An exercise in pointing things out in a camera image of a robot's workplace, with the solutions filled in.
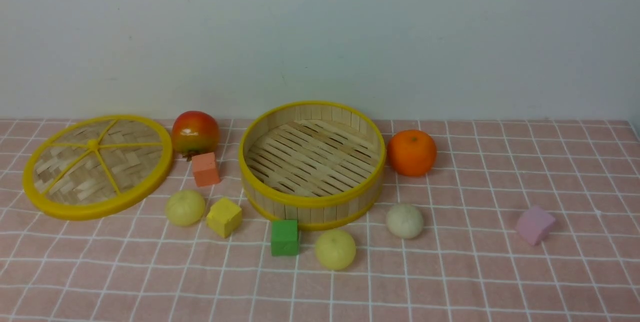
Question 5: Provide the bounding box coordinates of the red yellow apple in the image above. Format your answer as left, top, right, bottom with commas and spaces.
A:
171, 110, 220, 161

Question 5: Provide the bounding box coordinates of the pink foam block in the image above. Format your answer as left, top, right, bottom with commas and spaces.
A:
515, 206, 557, 246

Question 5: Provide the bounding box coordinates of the pale yellow bun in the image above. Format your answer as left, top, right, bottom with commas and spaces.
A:
164, 190, 206, 227
314, 229, 357, 271

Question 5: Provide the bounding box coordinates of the yellow bamboo steamer tray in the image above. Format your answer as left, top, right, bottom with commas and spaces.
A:
238, 101, 387, 231

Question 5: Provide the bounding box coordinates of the green foam cube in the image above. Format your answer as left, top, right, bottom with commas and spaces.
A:
270, 219, 300, 257

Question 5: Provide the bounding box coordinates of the pink checkered tablecloth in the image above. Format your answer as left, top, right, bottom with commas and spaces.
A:
0, 117, 640, 322

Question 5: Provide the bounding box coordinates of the orange foam cube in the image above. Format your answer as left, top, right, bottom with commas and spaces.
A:
190, 153, 221, 187

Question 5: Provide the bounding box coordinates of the yellow foam cube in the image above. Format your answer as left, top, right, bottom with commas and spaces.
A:
205, 197, 243, 239

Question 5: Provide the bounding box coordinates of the white bun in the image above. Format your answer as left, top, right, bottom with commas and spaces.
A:
385, 203, 425, 239

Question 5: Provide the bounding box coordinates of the orange tangerine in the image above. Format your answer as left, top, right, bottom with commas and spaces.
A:
387, 129, 438, 177

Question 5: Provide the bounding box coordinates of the pale yellow front bun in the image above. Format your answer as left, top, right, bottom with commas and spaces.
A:
314, 229, 357, 271

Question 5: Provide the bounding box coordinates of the yellow bamboo steamer lid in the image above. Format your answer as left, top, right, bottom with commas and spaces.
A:
22, 115, 174, 221

